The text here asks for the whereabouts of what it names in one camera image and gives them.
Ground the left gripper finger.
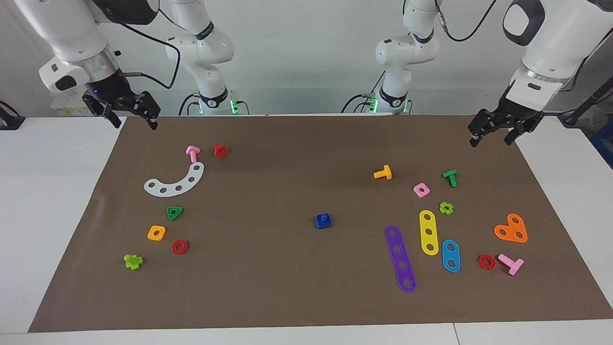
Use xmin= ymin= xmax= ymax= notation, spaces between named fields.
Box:
xmin=504 ymin=114 xmax=545 ymax=146
xmin=468 ymin=110 xmax=506 ymax=148

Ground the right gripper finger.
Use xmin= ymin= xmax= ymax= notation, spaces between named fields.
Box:
xmin=82 ymin=95 xmax=122 ymax=129
xmin=125 ymin=91 xmax=161 ymax=131

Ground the white yellow labelled box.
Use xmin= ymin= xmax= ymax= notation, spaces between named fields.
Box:
xmin=50 ymin=91 xmax=92 ymax=116

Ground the black stand pole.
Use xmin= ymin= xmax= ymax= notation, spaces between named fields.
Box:
xmin=558 ymin=79 xmax=613 ymax=126

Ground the blue crate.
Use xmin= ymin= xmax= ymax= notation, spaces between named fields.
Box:
xmin=590 ymin=120 xmax=613 ymax=169

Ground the white curved perforated plate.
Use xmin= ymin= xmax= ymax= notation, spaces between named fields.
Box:
xmin=144 ymin=162 xmax=205 ymax=197

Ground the orange heart-shaped plate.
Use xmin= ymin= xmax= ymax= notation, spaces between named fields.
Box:
xmin=494 ymin=213 xmax=528 ymax=243

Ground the yellow three-hole plate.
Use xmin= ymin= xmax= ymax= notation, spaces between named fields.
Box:
xmin=419 ymin=210 xmax=440 ymax=256

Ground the blue two-hole plate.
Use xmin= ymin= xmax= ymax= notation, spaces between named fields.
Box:
xmin=441 ymin=239 xmax=461 ymax=273

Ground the purple four-hole plate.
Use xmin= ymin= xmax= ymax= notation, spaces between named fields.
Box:
xmin=385 ymin=225 xmax=417 ymax=293

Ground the brown table mat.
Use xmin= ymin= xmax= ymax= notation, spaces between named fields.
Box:
xmin=28 ymin=114 xmax=613 ymax=333

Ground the black base cable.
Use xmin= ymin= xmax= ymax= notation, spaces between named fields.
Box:
xmin=179 ymin=92 xmax=202 ymax=116
xmin=341 ymin=71 xmax=385 ymax=114

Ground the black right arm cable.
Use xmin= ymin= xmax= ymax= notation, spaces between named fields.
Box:
xmin=108 ymin=10 xmax=182 ymax=90

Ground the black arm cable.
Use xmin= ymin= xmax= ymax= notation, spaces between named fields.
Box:
xmin=433 ymin=0 xmax=499 ymax=42
xmin=108 ymin=10 xmax=182 ymax=90

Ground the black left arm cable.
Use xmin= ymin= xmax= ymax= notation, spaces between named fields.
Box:
xmin=433 ymin=0 xmax=499 ymax=42

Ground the black clamp bracket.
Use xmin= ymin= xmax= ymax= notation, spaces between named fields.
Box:
xmin=0 ymin=101 xmax=25 ymax=131

